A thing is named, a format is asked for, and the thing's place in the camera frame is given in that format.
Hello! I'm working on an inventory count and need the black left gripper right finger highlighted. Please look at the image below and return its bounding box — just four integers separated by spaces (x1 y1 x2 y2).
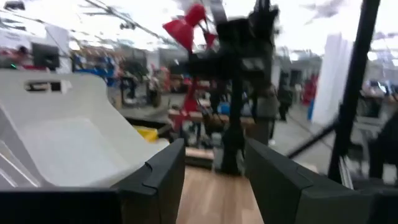
244 138 398 224

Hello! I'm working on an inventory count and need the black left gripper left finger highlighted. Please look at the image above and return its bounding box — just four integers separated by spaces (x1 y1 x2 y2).
0 138 187 224

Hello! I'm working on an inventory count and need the yellow plastic basket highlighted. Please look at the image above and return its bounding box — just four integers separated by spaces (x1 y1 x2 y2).
133 125 160 143

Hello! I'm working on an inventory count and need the white plastic bin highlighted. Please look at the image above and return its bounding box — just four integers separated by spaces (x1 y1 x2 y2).
0 70 170 190

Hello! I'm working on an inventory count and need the rack with blue bins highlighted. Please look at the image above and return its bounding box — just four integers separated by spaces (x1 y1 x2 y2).
73 54 116 87

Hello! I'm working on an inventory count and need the red desk lamp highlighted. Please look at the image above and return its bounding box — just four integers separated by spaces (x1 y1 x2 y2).
162 3 218 131

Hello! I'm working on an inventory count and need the black computer monitor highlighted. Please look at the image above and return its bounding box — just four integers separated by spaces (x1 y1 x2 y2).
30 42 60 71

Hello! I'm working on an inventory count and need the black aluminium rig frame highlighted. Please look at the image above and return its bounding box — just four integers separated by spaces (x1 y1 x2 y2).
287 0 398 190

